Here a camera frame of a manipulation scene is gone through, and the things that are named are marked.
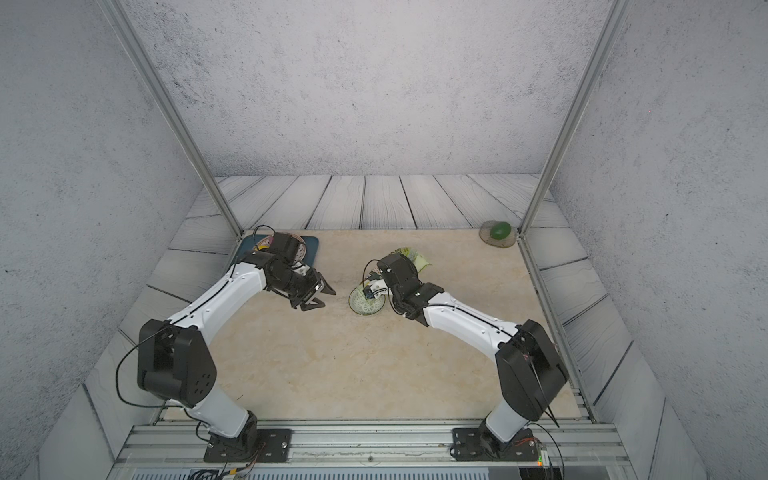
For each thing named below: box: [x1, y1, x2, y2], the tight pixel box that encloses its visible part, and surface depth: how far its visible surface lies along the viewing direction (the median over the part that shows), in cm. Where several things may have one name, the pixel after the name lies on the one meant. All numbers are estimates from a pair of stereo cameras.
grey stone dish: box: [479, 220, 517, 248], surface depth 121 cm
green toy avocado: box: [490, 221, 511, 240], surface depth 120 cm
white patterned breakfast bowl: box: [348, 283, 386, 316], surface depth 98 cm
